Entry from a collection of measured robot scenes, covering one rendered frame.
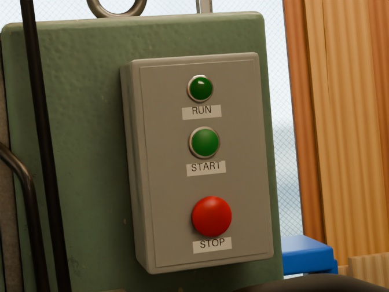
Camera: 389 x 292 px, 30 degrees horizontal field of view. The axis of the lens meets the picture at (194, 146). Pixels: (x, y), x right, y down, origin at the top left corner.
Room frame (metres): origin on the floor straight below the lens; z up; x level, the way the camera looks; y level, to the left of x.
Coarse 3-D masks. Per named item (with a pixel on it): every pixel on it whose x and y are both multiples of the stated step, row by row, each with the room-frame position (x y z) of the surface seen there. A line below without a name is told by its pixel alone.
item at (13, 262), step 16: (0, 32) 0.60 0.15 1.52; (0, 48) 0.60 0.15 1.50; (0, 64) 0.60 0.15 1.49; (0, 80) 0.60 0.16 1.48; (0, 96) 0.60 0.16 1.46; (0, 112) 0.60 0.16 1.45; (0, 128) 0.60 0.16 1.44; (0, 160) 0.60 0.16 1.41; (0, 176) 0.60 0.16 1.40; (0, 192) 0.60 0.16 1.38; (0, 208) 0.60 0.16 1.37; (16, 208) 0.60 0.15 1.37; (0, 224) 0.60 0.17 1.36; (16, 224) 0.60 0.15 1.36; (16, 240) 0.60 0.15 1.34; (16, 256) 0.60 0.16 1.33; (16, 272) 0.60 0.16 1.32; (16, 288) 0.60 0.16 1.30
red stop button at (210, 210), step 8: (200, 200) 0.53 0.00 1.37; (208, 200) 0.53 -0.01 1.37; (216, 200) 0.53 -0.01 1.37; (224, 200) 0.54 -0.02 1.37; (200, 208) 0.53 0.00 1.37; (208, 208) 0.53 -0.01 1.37; (216, 208) 0.53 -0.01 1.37; (224, 208) 0.53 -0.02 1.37; (192, 216) 0.53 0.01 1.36; (200, 216) 0.53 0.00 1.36; (208, 216) 0.53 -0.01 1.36; (216, 216) 0.53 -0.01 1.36; (224, 216) 0.53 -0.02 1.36; (200, 224) 0.53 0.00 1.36; (208, 224) 0.53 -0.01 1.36; (216, 224) 0.53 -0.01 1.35; (224, 224) 0.53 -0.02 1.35; (200, 232) 0.53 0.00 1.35; (208, 232) 0.53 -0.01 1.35; (216, 232) 0.53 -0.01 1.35
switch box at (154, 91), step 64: (128, 64) 0.54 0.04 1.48; (192, 64) 0.54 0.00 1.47; (256, 64) 0.55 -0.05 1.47; (128, 128) 0.57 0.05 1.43; (192, 128) 0.54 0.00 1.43; (256, 128) 0.55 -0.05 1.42; (192, 192) 0.54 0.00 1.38; (256, 192) 0.55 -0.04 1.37; (192, 256) 0.54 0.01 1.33; (256, 256) 0.55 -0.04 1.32
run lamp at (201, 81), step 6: (192, 78) 0.54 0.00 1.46; (198, 78) 0.54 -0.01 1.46; (204, 78) 0.54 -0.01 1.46; (192, 84) 0.53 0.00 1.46; (198, 84) 0.53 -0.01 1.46; (204, 84) 0.54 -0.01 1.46; (210, 84) 0.54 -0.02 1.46; (192, 90) 0.53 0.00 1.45; (198, 90) 0.53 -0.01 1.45; (204, 90) 0.54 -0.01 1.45; (210, 90) 0.54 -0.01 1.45; (192, 96) 0.54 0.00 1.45; (198, 96) 0.53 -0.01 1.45; (204, 96) 0.54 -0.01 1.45; (210, 96) 0.54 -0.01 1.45
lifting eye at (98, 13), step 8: (88, 0) 0.69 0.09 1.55; (96, 0) 0.69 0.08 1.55; (136, 0) 0.70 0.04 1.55; (144, 0) 0.70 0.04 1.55; (96, 8) 0.69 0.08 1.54; (104, 8) 0.70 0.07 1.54; (136, 8) 0.70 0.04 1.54; (144, 8) 0.70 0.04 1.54; (96, 16) 0.69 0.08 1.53; (104, 16) 0.69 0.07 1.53; (112, 16) 0.69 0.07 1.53; (120, 16) 0.70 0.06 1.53; (128, 16) 0.70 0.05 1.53
